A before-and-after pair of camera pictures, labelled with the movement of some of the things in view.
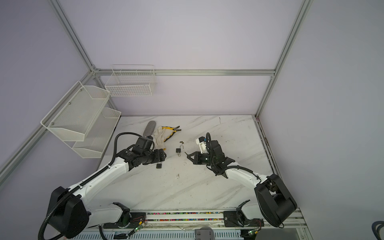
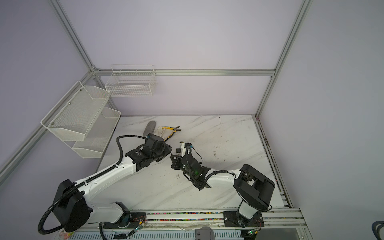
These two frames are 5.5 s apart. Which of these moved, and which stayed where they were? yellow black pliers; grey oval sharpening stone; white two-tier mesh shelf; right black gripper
Moved: right black gripper
Stayed: grey oval sharpening stone; yellow black pliers; white two-tier mesh shelf
